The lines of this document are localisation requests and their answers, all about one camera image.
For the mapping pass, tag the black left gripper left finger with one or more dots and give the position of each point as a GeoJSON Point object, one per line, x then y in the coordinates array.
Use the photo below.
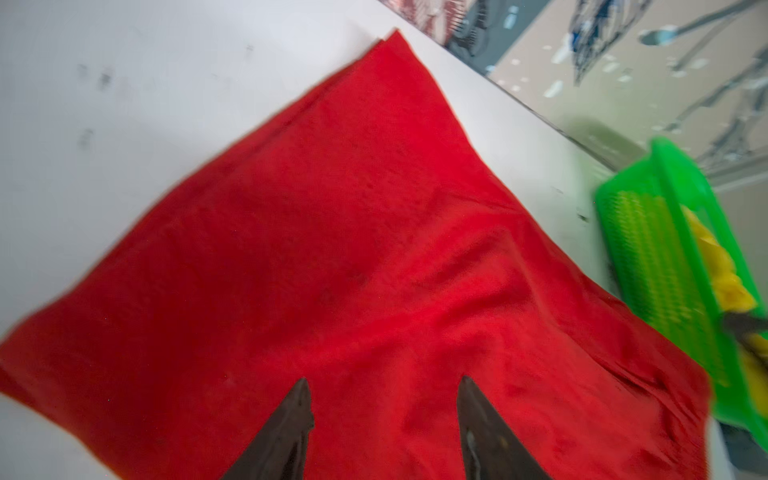
{"type": "Point", "coordinates": [279, 449]}

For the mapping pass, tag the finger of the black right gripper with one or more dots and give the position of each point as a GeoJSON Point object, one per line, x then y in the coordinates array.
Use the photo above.
{"type": "Point", "coordinates": [742, 324]}

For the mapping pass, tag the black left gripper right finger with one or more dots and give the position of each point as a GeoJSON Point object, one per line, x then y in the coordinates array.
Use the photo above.
{"type": "Point", "coordinates": [490, 449]}

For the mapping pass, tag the yellow shorts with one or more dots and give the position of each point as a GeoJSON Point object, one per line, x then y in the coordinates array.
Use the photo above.
{"type": "Point", "coordinates": [732, 296]}

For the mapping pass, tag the red shorts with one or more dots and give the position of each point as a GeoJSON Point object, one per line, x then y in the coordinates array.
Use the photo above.
{"type": "Point", "coordinates": [355, 241]}

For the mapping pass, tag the green plastic basket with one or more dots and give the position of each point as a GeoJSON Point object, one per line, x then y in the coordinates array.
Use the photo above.
{"type": "Point", "coordinates": [646, 212]}

